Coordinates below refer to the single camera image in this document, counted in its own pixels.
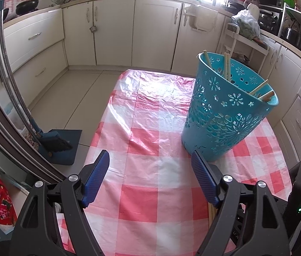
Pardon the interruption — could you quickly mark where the wooden chopstick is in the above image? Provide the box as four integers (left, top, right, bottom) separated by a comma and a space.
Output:
207, 203, 213, 225
223, 53, 229, 80
211, 205, 217, 218
249, 79, 268, 95
227, 53, 231, 82

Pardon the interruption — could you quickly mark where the blue dustpan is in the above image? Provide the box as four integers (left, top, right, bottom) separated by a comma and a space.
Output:
38, 129, 82, 166

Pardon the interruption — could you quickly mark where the red white checkered tablecloth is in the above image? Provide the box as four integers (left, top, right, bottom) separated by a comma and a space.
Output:
57, 69, 293, 256

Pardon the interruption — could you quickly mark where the teal perforated plastic basket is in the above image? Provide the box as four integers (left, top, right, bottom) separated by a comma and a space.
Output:
181, 52, 279, 162

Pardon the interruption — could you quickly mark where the white tiered storage rack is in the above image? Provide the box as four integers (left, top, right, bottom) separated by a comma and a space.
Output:
216, 23, 269, 73

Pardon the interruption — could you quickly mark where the white plastic bag of greens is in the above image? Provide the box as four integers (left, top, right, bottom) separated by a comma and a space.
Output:
231, 9, 260, 40

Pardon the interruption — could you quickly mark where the white hanging bag holder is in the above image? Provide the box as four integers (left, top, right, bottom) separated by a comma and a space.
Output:
185, 5, 218, 32

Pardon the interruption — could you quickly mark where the black frying pan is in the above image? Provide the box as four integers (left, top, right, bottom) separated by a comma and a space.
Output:
15, 0, 40, 16

